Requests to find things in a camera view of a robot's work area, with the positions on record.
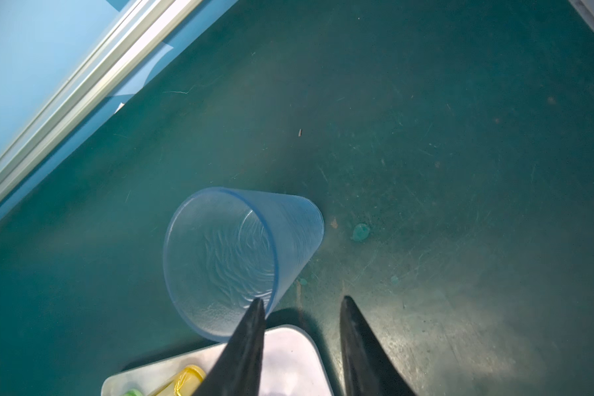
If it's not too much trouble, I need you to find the frosted blue tall tumbler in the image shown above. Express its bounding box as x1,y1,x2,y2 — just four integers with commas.
163,187,324,343

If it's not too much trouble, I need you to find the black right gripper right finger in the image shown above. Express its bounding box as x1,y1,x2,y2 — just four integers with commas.
340,295,415,395

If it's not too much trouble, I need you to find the aluminium back frame rail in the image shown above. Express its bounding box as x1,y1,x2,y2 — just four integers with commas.
0,0,200,203

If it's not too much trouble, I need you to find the tall amber tumbler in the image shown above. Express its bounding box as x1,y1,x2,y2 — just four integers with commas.
153,365,206,396

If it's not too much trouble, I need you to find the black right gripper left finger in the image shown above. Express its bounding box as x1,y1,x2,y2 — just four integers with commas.
193,299,266,395

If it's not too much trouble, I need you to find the tall green tumbler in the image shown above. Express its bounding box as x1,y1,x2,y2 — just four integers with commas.
122,389,144,396

